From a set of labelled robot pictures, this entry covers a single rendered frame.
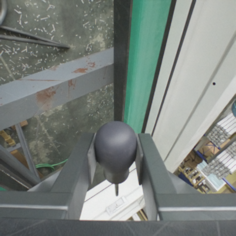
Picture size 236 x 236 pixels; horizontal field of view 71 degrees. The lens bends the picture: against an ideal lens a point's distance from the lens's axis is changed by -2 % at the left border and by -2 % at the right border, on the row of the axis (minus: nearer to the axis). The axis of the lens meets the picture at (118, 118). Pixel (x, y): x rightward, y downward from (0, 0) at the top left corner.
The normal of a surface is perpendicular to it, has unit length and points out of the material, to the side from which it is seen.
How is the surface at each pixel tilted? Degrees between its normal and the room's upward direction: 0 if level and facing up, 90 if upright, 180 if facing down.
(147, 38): 0
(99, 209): 90
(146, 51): 0
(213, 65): 90
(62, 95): 0
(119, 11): 90
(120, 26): 90
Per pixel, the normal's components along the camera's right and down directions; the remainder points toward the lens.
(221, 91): -0.84, 0.44
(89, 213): 0.00, -0.59
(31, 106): 0.55, 0.67
